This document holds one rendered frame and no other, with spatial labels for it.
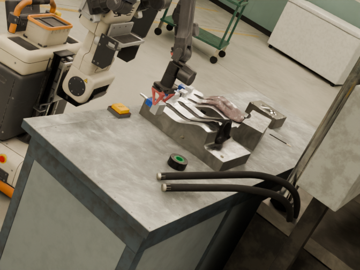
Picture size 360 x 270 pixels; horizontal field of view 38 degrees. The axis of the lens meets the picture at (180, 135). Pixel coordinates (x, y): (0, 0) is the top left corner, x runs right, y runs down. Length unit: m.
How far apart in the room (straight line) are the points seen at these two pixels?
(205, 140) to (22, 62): 1.00
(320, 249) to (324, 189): 0.47
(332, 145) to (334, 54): 7.14
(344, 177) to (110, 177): 0.82
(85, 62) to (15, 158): 0.62
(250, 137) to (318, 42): 6.46
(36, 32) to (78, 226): 1.19
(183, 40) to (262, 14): 8.43
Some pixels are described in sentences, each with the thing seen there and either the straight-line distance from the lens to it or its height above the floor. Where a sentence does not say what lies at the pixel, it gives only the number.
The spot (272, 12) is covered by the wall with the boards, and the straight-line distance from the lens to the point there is 10.48.
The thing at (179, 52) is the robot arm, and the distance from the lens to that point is 2.18.
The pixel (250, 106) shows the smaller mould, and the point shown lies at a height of 0.85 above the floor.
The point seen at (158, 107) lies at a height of 0.95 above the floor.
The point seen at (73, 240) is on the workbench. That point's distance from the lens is 2.03.
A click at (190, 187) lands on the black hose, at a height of 0.84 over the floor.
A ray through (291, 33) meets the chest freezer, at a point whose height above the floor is 0.41.
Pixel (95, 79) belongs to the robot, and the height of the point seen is 0.80.
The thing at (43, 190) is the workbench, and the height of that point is 0.59.
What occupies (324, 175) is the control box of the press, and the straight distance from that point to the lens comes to 1.81.
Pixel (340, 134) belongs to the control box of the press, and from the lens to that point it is 1.77.
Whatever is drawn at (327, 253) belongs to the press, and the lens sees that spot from 2.23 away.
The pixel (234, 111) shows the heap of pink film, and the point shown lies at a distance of 2.77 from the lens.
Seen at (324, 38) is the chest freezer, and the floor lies 0.61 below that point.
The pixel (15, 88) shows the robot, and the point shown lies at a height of 0.62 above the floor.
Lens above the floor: 1.78
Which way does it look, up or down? 24 degrees down
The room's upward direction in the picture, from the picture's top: 25 degrees clockwise
